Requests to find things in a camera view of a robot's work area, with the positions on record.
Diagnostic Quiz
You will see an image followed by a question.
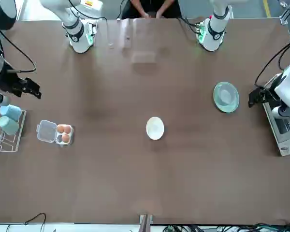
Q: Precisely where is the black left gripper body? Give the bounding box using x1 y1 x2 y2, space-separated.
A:
264 84 282 103

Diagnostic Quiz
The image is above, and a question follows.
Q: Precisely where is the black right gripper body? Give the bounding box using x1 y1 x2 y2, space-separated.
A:
0 70 29 97

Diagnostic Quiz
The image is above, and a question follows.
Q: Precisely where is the white bowl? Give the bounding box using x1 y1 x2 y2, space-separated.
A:
145 116 165 141

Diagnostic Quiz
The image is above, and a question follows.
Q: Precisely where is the clear glass bowl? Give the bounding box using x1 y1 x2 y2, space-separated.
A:
218 86 235 105

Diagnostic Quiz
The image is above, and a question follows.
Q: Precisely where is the clear plastic egg carton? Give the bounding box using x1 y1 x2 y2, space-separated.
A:
36 119 74 147

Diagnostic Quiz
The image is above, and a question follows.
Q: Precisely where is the blue cup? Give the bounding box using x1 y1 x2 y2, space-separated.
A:
0 104 22 122

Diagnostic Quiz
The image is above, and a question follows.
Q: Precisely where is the green plate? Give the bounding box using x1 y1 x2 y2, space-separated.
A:
213 81 240 114

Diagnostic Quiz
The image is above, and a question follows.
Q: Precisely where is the teal cup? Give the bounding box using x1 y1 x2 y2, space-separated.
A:
0 116 20 136

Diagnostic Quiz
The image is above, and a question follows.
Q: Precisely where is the cream toaster oven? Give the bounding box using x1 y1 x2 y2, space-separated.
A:
262 73 290 157

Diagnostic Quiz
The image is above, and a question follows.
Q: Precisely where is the green-lit base connector board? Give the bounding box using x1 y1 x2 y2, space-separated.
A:
86 22 98 46
195 21 206 44

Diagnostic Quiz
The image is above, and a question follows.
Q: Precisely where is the person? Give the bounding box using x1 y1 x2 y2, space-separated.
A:
122 0 183 20

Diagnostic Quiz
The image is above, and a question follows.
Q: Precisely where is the white wire cup rack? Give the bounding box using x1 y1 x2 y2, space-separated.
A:
0 96 27 153

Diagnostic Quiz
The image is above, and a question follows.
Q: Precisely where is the aluminium frame profile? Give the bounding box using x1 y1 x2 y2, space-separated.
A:
279 0 290 25

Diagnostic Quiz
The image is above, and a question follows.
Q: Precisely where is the black base cable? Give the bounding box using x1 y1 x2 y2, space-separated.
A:
177 16 199 33

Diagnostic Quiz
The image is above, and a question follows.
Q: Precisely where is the thin black loose cable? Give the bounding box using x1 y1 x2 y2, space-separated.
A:
6 212 47 232

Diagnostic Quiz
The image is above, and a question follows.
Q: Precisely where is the tangled black cable bundle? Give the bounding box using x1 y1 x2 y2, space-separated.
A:
163 218 290 232

